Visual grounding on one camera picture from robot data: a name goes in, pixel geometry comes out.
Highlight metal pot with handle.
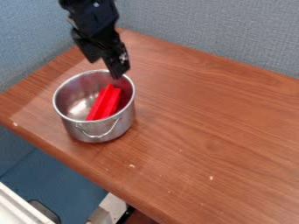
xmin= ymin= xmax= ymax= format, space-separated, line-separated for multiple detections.
xmin=53 ymin=69 xmax=137 ymax=144

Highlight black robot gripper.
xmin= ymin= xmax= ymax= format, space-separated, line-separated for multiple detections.
xmin=59 ymin=0 xmax=131 ymax=80

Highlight black object near floor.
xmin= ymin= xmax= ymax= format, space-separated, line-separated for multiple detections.
xmin=29 ymin=199 xmax=62 ymax=224

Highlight white table leg bracket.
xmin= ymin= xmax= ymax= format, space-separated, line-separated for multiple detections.
xmin=85 ymin=193 xmax=127 ymax=224

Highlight red rectangular block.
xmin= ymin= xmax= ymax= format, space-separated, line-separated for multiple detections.
xmin=86 ymin=84 xmax=122 ymax=121

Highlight white furniture edge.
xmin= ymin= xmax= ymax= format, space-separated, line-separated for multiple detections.
xmin=0 ymin=182 xmax=55 ymax=224

